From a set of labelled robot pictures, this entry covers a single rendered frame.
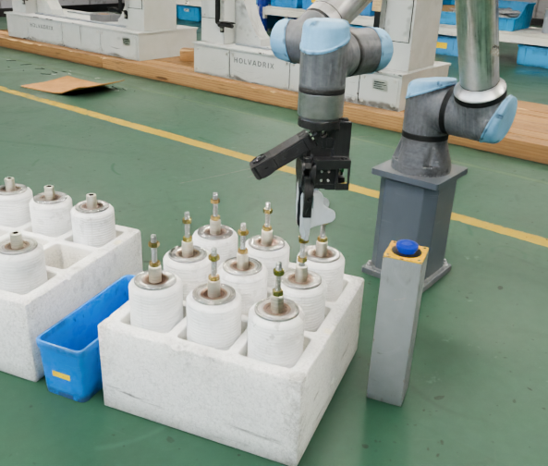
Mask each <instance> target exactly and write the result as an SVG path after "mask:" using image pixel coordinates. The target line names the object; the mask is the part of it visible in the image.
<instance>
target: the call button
mask: <svg viewBox="0 0 548 466"><path fill-rule="evenodd" d="M396 248H397V250H398V251H399V252H400V253H403V254H414V253H415V252H416V251H417V250H418V249H419V244H418V243H417V242H415V241H413V240H410V239H401V240H399V241H397V242H396Z"/></svg>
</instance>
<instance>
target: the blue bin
mask: <svg viewBox="0 0 548 466"><path fill-rule="evenodd" d="M133 277H134V275H125V276H122V277H121V278H119V279H118V280H117V281H116V282H114V283H113V284H112V285H110V286H109V287H107V288H105V289H104V290H103V291H101V292H100V293H98V294H97V295H95V296H94V297H93V298H91V299H90V300H88V301H86V302H85V303H84V304H82V305H81V306H79V307H78V308H77V309H76V310H75V311H73V312H72V313H70V314H68V315H67V316H66V317H64V318H63V319H61V320H60V321H58V322H57V323H56V324H54V325H52V326H51V327H49V328H48V329H47V330H45V331H44V332H42V333H41V334H40V335H39V336H37V337H36V344H37V346H38V348H40V352H41V356H42V361H43V369H44V374H45V379H46V384H47V388H48V390H49V391H50V392H52V393H55V394H57V395H60V396H63V397H65V398H68V399H73V400H76V401H78V402H86V401H88V400H89V399H91V398H92V397H93V396H94V395H95V394H96V393H97V392H98V391H99V390H100V389H102V388H103V378H102V366H101V356H100V346H99V335H98V324H99V323H101V322H102V321H103V320H104V319H106V318H108V317H109V316H110V315H111V314H112V313H113V312H115V311H116V310H117V309H119V308H120V307H121V306H122V305H124V304H125V303H126V302H127V301H129V293H128V284H129V282H130V281H131V279H132V278H133Z"/></svg>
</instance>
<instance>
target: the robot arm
mask: <svg viewBox="0 0 548 466"><path fill-rule="evenodd" d="M371 1H372V0H316V1H315V2H314V3H313V4H312V5H311V6H310V7H309V8H308V9H307V10H306V11H305V12H304V13H303V14H302V15H301V16H300V17H299V18H297V19H293V18H289V19H286V18H285V19H281V20H279V21H278V22H277V23H276V24H275V25H274V27H273V29H272V32H271V37H270V45H271V48H272V52H273V54H274V55H275V56H276V57H277V58H278V59H280V60H283V61H286V62H290V63H291V64H299V82H298V125H299V126H300V127H301V128H304V130H302V131H301V132H299V133H298V134H296V135H294V136H293V137H291V138H289V139H288V140H286V141H283V142H282V143H280V144H278V145H277V146H275V147H274V148H273V149H271V150H269V151H268V152H266V153H262V154H260V155H258V156H256V157H255V158H253V159H252V161H250V170H251V172H252V173H253V175H254V177H255V178H256V179H258V180H261V179H262V178H266V177H268V176H270V175H271V174H273V172H274V171H276V170H277V169H279V168H281V167H282V166H285V165H286V164H288V163H290V162H291V161H293V160H295V159H296V158H297V161H296V177H297V178H296V218H297V224H298V227H299V232H300V234H301V236H302V238H303V239H304V240H308V239H309V234H310V228H312V227H316V226H319V225H323V224H327V223H331V222H333V221H334V220H335V211H334V210H332V209H330V208H328V206H329V200H328V199H326V198H324V197H323V194H322V193H321V192H320V191H319V189H325V190H348V187H349V177H350V167H351V160H350V158H349V149H350V139H351V128H352V122H351V121H349V119H348V117H342V116H343V111H344V101H345V88H346V78H348V77H353V76H358V75H363V74H372V73H374V72H376V71H379V70H382V69H384V68H385V67H387V65H388V64H389V63H390V61H391V59H392V56H393V52H394V46H393V42H392V39H391V37H390V35H389V34H388V33H387V32H386V31H385V30H383V29H380V28H374V27H365V28H353V27H350V25H349V24H350V23H351V22H352V21H353V20H354V19H355V18H356V17H357V16H358V15H359V14H360V13H361V12H362V11H363V10H364V8H365V7H366V6H367V5H368V4H369V3H370V2H371ZM455 6H456V22H457V51H458V67H459V82H457V79H455V78H446V77H435V78H422V79H416V80H413V81H411V82H410V83H409V85H408V91H407V96H406V98H405V99H406V104H405V112H404V120H403V128H402V135H401V139H400V141H399V143H398V145H397V146H396V150H395V152H394V154H393V156H392V162H391V167H392V168H393V169H394V170H396V171H398V172H400V173H403V174H406V175H410V176H415V177H423V178H437V177H442V176H446V175H448V174H449V173H450V170H451V158H450V152H449V148H448V135H453V136H457V137H461V138H465V139H469V140H474V141H478V142H486V143H491V144H495V143H497V142H499V141H501V140H502V139H503V138H504V137H505V135H506V134H507V132H508V131H509V129H510V127H511V125H512V123H513V121H514V118H515V115H516V112H517V108H518V100H517V98H516V97H515V96H513V95H512V94H509V95H507V93H506V83H505V81H504V80H503V79H502V78H500V74H499V3H498V0H455ZM306 129H309V130H310V131H309V132H308V131H307V130H306ZM310 133H311V135H310ZM312 137H313V138H314V140H313V139H312ZM344 169H347V183H345V177H344V176H343V172H344Z"/></svg>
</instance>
